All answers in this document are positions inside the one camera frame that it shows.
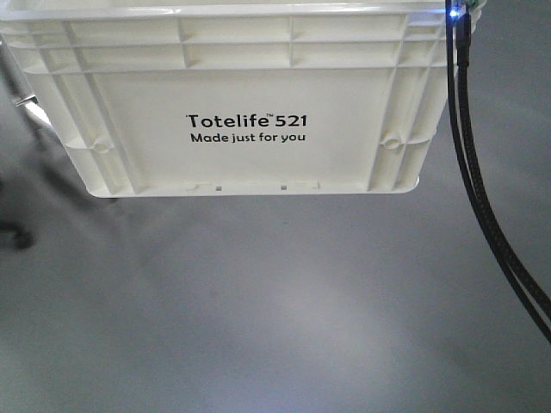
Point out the white Totelife plastic crate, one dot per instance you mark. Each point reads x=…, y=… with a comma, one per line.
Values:
x=205, y=98

